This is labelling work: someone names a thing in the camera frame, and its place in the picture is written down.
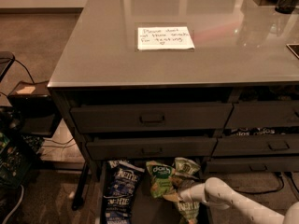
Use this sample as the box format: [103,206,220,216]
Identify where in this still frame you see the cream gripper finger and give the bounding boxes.
[163,190,179,203]

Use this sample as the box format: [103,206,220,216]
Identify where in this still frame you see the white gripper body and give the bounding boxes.
[178,180,200,203]

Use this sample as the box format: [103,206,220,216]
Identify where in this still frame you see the green rice chip bag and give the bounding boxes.
[146,161,176,198]

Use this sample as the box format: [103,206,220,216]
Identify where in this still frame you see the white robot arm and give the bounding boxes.
[164,177,299,224]

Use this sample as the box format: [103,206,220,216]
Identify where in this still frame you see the green Kettle bag front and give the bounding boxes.
[175,202,200,224]

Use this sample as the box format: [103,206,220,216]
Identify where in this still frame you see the green kettle bag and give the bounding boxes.
[174,157,201,179]
[175,202,200,224]

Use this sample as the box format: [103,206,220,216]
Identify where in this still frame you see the green Kettle bag rear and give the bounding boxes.
[174,157,201,179]

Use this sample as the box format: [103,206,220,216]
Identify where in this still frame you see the dark bottom right drawer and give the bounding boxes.
[204,156,299,173]

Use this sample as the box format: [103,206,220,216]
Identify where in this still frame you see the dark drawer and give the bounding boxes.
[86,136,217,160]
[226,101,299,129]
[212,134,299,157]
[204,156,299,173]
[70,103,233,133]

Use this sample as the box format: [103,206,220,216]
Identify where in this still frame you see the blue Kettle chip bag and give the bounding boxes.
[105,161,145,206]

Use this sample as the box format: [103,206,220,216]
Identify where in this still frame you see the blue Kettle bag front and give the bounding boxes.
[105,196,132,224]

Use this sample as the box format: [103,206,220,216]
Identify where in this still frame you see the blue Kettle bag rear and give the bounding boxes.
[107,160,121,169]

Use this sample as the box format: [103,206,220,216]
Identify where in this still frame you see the dark snack bags in drawer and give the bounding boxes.
[224,126,299,136]

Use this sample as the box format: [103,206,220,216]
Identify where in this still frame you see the dark top left drawer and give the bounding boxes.
[70,103,233,133]

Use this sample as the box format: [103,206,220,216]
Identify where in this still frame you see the dark middle left drawer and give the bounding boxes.
[86,136,217,160]

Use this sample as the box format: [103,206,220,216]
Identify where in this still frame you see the dark middle right drawer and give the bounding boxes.
[212,134,299,157]

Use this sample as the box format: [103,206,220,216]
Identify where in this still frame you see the dark top right drawer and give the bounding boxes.
[226,101,299,129]

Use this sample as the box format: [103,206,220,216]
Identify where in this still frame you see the dark tablet on counter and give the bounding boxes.
[286,44,299,59]

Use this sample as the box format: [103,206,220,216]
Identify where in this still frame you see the white handwritten paper note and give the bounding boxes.
[137,26,194,50]

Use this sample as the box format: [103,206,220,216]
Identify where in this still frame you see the green crate of snacks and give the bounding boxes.
[0,133,36,189]

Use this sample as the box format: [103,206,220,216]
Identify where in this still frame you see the black box with label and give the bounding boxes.
[8,81,62,137]

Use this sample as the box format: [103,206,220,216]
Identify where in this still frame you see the black floor cable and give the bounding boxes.
[233,172,285,195]

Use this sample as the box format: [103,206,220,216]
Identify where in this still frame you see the white cable on floor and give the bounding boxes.
[1,184,25,224]

